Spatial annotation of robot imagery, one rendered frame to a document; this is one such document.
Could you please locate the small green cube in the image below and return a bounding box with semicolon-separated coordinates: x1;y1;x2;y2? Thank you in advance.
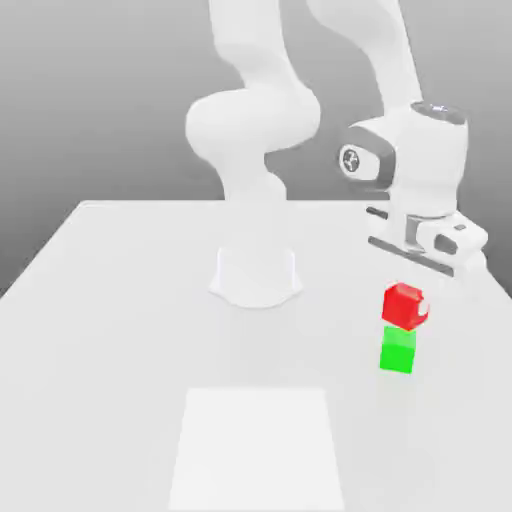
378;325;418;376

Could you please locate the small red cube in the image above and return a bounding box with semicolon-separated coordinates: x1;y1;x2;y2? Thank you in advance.
380;281;431;332

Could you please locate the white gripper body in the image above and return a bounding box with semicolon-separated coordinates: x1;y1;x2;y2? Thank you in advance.
366;234;488;301

